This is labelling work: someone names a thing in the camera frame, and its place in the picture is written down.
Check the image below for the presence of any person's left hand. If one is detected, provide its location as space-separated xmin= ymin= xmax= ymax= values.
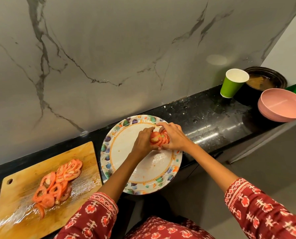
xmin=130 ymin=126 xmax=161 ymax=160

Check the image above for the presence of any row of tomato slices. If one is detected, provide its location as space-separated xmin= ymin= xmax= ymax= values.
xmin=150 ymin=129 xmax=170 ymax=147

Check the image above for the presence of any dark cooking pot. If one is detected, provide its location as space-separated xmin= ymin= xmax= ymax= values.
xmin=234 ymin=66 xmax=288 ymax=107

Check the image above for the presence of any pink bowl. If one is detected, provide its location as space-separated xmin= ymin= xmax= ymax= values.
xmin=257 ymin=88 xmax=296 ymax=123

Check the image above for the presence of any person's left forearm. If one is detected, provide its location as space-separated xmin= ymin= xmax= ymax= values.
xmin=98 ymin=153 xmax=141 ymax=203

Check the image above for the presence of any red patterned left sleeve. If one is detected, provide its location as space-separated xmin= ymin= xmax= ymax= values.
xmin=54 ymin=192 xmax=119 ymax=239

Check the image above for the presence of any red patterned sleeve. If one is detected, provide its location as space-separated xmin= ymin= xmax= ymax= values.
xmin=224 ymin=178 xmax=296 ymax=239
xmin=54 ymin=192 xmax=119 ymax=239

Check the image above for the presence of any red patterned tunic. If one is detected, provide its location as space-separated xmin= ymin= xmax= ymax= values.
xmin=124 ymin=216 xmax=216 ymax=239

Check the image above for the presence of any green paper cup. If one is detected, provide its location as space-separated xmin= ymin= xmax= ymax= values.
xmin=220 ymin=68 xmax=250 ymax=99

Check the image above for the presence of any red patterned right sleeve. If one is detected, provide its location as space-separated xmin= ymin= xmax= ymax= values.
xmin=224 ymin=178 xmax=296 ymax=239

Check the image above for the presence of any wooden cutting board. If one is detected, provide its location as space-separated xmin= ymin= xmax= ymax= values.
xmin=0 ymin=141 xmax=103 ymax=239

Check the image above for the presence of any brown lower cabinet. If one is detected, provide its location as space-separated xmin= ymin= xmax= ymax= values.
xmin=128 ymin=126 xmax=288 ymax=222

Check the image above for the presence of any floral rimmed plate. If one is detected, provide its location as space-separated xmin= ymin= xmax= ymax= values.
xmin=100 ymin=115 xmax=183 ymax=196

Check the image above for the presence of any person's right hand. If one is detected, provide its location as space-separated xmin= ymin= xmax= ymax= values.
xmin=156 ymin=122 xmax=194 ymax=152

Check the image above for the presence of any person's right forearm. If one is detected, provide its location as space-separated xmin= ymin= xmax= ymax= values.
xmin=186 ymin=144 xmax=239 ymax=193

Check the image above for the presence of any pile of tomato slices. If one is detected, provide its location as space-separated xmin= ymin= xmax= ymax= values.
xmin=32 ymin=159 xmax=83 ymax=219

